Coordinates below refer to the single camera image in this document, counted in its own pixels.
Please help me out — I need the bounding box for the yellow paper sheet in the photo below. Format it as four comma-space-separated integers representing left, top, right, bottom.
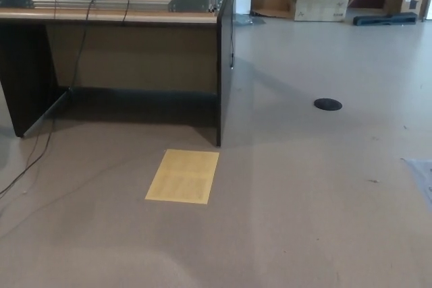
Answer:
144, 148, 221, 205

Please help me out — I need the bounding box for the wooden desk with dark panels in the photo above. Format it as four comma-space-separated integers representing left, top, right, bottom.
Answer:
0, 0, 237, 148

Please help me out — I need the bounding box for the clear plastic bag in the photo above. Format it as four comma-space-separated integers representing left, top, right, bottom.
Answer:
235, 14, 267, 27

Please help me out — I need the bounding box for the black round floor cover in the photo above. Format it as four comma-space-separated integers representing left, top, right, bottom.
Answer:
313, 98, 343, 111

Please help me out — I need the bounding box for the clear plastic sheet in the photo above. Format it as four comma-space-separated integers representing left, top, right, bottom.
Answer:
400, 157, 432, 210

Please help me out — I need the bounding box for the black cable with plug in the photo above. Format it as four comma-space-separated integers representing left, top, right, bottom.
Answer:
228, 0, 237, 70

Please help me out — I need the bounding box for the short black cable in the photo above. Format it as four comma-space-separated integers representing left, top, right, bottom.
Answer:
120, 0, 131, 26

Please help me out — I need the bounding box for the long black cable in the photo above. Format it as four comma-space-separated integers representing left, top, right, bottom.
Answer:
0, 0, 98, 198

